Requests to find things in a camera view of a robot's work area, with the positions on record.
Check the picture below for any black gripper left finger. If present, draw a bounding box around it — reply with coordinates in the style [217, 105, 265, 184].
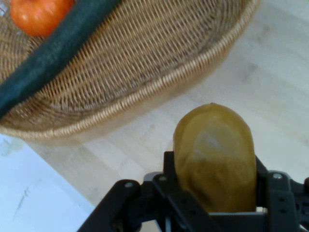
[77, 151, 218, 232]

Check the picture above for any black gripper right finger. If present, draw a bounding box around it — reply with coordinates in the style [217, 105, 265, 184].
[253, 156, 309, 232]

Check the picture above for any yellow-brown potato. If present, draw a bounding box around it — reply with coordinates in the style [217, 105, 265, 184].
[173, 102, 258, 213]

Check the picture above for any wooden cutting board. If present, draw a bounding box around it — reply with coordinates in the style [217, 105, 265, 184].
[24, 14, 309, 213]

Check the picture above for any woven wicker basket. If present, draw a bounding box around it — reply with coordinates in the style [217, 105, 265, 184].
[0, 0, 261, 148]

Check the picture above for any dark green cucumber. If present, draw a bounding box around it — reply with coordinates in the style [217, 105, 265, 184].
[0, 0, 124, 119]

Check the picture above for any orange-red tomato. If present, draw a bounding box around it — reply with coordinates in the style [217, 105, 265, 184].
[10, 0, 76, 37]

